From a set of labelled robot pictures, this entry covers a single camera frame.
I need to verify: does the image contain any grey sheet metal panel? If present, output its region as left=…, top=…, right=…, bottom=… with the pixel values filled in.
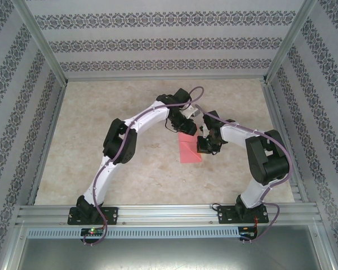
left=5, top=237, right=332, bottom=270

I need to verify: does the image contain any circuit board with blue light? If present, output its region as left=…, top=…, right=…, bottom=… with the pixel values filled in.
left=239, top=226, right=259, bottom=240

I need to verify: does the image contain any circuit board with green light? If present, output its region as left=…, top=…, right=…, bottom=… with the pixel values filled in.
left=81, top=227, right=105, bottom=237

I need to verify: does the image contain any aluminium back rail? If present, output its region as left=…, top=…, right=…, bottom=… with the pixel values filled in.
left=66, top=77, right=267, bottom=83

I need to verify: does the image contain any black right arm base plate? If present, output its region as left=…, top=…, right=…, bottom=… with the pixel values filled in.
left=217, top=205, right=270, bottom=225

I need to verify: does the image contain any aluminium side rail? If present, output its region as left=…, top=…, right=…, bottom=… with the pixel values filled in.
left=260, top=81, right=309, bottom=203
left=26, top=83, right=69, bottom=206

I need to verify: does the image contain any long aluminium mounting rail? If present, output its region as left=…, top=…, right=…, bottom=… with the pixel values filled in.
left=15, top=204, right=323, bottom=226

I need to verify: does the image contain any grey slotted cable duct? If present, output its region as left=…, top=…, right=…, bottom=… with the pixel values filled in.
left=26, top=227, right=240, bottom=239

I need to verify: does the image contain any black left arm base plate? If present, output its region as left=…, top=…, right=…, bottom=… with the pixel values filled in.
left=67, top=206, right=119, bottom=226

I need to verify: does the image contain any aluminium frame post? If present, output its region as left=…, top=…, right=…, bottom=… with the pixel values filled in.
left=263, top=0, right=318, bottom=84
left=12, top=0, right=69, bottom=85

